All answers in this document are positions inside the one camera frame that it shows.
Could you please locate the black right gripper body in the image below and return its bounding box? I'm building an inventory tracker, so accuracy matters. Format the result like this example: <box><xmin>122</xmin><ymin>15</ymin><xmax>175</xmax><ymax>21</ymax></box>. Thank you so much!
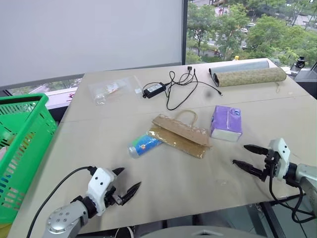
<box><xmin>260</xmin><ymin>148</ymin><xmax>281</xmax><ymax>183</ymax></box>

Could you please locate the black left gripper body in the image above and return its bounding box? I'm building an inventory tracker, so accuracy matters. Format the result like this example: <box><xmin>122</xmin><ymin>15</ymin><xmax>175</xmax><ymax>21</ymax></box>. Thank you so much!
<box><xmin>105</xmin><ymin>185</ymin><xmax>124</xmax><ymax>207</ymax></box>

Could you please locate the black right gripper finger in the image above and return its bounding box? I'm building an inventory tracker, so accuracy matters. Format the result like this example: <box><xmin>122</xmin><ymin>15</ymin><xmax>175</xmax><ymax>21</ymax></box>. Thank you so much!
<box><xmin>243</xmin><ymin>144</ymin><xmax>270</xmax><ymax>156</ymax></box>
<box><xmin>232</xmin><ymin>160</ymin><xmax>264</xmax><ymax>179</ymax></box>

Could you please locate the clear plastic bag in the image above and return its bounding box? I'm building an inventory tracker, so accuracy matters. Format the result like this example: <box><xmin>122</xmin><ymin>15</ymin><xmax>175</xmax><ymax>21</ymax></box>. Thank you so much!
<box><xmin>88</xmin><ymin>75</ymin><xmax>145</xmax><ymax>107</ymax></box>

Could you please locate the green plastic shopping basket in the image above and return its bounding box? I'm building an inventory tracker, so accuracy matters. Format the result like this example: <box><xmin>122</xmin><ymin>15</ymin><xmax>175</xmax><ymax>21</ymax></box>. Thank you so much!
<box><xmin>0</xmin><ymin>93</ymin><xmax>58</xmax><ymax>222</ymax></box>

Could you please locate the dark rounded shape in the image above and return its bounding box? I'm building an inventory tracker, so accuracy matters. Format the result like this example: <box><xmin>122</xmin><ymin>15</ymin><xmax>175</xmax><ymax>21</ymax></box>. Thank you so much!
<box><xmin>115</xmin><ymin>226</ymin><xmax>136</xmax><ymax>238</ymax></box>

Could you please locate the purple tissue pack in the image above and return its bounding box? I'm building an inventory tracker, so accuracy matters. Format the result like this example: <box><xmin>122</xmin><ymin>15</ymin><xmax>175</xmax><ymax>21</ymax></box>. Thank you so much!
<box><xmin>210</xmin><ymin>105</ymin><xmax>243</xmax><ymax>143</ymax></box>

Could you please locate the gold flat packet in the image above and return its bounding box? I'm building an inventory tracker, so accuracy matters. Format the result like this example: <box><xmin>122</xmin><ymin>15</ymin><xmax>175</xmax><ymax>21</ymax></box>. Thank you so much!
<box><xmin>146</xmin><ymin>126</ymin><xmax>208</xmax><ymax>160</ymax></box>

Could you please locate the beige-green rolled mat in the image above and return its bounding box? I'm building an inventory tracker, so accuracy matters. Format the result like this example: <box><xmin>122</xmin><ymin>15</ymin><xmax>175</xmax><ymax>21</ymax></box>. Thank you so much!
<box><xmin>213</xmin><ymin>67</ymin><xmax>288</xmax><ymax>88</ymax></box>

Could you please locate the blue-grey rolled mat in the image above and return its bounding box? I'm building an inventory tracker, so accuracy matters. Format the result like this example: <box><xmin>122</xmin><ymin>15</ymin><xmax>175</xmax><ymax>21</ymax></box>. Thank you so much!
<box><xmin>208</xmin><ymin>60</ymin><xmax>270</xmax><ymax>75</ymax></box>

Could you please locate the black power adapter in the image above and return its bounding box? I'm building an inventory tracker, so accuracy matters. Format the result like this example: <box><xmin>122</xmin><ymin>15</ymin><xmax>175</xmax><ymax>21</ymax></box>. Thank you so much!
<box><xmin>142</xmin><ymin>82</ymin><xmax>167</xmax><ymax>99</ymax></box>

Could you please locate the black device on stand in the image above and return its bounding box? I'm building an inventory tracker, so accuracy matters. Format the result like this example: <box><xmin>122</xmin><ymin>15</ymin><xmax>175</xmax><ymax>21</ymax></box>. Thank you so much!
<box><xmin>289</xmin><ymin>56</ymin><xmax>308</xmax><ymax>75</ymax></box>

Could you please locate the white roller blind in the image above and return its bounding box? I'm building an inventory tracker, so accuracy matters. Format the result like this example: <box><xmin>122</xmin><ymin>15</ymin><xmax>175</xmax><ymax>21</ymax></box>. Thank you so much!
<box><xmin>0</xmin><ymin>0</ymin><xmax>184</xmax><ymax>87</ymax></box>

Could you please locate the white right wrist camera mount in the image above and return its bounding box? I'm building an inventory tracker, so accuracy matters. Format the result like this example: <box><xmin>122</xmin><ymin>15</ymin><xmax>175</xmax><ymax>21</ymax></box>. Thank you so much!
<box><xmin>268</xmin><ymin>138</ymin><xmax>292</xmax><ymax>181</ymax></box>

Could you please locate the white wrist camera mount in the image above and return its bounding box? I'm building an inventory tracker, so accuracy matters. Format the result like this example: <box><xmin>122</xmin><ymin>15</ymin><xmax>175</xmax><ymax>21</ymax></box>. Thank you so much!
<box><xmin>87</xmin><ymin>168</ymin><xmax>117</xmax><ymax>217</ymax></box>
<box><xmin>268</xmin><ymin>138</ymin><xmax>292</xmax><ymax>181</ymax></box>

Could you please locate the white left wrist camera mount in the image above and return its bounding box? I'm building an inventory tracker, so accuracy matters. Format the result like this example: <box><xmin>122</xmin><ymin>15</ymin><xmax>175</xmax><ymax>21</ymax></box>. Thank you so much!
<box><xmin>87</xmin><ymin>168</ymin><xmax>117</xmax><ymax>217</ymax></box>

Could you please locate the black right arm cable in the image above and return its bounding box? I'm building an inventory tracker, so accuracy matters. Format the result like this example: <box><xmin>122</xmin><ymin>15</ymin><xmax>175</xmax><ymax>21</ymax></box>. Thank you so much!
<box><xmin>268</xmin><ymin>171</ymin><xmax>317</xmax><ymax>224</ymax></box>

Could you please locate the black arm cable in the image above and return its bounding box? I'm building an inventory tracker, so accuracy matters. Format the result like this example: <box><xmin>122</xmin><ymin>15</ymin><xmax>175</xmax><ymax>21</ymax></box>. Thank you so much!
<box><xmin>26</xmin><ymin>166</ymin><xmax>97</xmax><ymax>238</ymax></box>
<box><xmin>268</xmin><ymin>171</ymin><xmax>317</xmax><ymax>224</ymax></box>

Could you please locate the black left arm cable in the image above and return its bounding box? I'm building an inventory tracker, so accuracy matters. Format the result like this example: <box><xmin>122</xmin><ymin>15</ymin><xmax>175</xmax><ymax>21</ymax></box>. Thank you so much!
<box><xmin>26</xmin><ymin>166</ymin><xmax>97</xmax><ymax>238</ymax></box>

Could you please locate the black table frame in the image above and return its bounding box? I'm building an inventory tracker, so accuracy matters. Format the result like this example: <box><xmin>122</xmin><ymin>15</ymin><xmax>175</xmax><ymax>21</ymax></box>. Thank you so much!
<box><xmin>252</xmin><ymin>194</ymin><xmax>304</xmax><ymax>238</ymax></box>

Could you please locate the brown paper bag with handle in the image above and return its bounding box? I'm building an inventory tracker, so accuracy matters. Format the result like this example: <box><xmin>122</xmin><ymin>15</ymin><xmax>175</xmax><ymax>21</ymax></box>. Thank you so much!
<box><xmin>151</xmin><ymin>109</ymin><xmax>212</xmax><ymax>147</ymax></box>

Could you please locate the black adapter cable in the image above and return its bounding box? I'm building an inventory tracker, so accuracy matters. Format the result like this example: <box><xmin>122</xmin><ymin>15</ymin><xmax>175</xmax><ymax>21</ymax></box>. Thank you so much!
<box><xmin>164</xmin><ymin>65</ymin><xmax>224</xmax><ymax>111</ymax></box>

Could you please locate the dark window frame post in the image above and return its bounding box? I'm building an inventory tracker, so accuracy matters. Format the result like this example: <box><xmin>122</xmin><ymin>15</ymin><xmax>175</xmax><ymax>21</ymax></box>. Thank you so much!
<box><xmin>181</xmin><ymin>0</ymin><xmax>189</xmax><ymax>65</ymax></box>

